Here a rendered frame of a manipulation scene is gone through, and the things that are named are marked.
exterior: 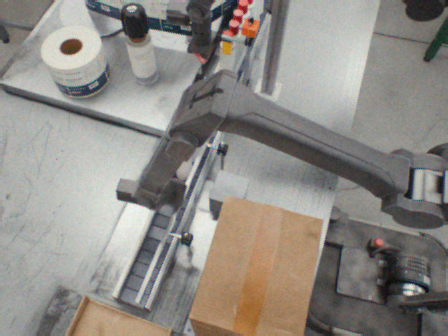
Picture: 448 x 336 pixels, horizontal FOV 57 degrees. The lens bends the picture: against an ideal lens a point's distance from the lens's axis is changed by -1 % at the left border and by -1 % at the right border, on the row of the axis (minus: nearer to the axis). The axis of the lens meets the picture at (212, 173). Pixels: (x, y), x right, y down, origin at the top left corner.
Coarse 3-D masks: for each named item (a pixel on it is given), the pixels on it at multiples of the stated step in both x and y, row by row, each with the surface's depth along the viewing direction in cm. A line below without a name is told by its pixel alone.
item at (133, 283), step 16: (176, 176) 131; (192, 192) 129; (160, 224) 123; (176, 224) 123; (144, 240) 121; (160, 240) 121; (144, 256) 119; (144, 272) 117; (128, 288) 114; (144, 304) 112
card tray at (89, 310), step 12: (84, 300) 115; (84, 312) 116; (96, 312) 116; (108, 312) 116; (120, 312) 116; (72, 324) 112; (84, 324) 114; (96, 324) 114; (108, 324) 114; (120, 324) 114; (132, 324) 114; (144, 324) 114; (156, 324) 114
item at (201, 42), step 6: (192, 30) 123; (210, 30) 123; (198, 36) 122; (204, 36) 122; (210, 36) 124; (192, 42) 127; (198, 42) 124; (204, 42) 124; (210, 42) 126; (192, 48) 125; (198, 48) 125; (204, 48) 125; (204, 54) 125
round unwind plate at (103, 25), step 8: (72, 0) 169; (80, 0) 168; (64, 8) 166; (72, 8) 166; (80, 8) 166; (64, 16) 164; (72, 16) 164; (80, 16) 164; (88, 16) 164; (104, 16) 164; (64, 24) 162; (72, 24) 162; (80, 24) 162; (88, 24) 162; (96, 24) 162; (104, 24) 162; (112, 24) 162; (120, 24) 162; (104, 32) 160; (112, 32) 160
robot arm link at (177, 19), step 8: (176, 0) 118; (168, 8) 117; (176, 8) 117; (184, 8) 116; (192, 8) 110; (168, 16) 119; (176, 16) 118; (184, 16) 118; (192, 16) 112; (200, 16) 112; (176, 24) 121; (184, 24) 120
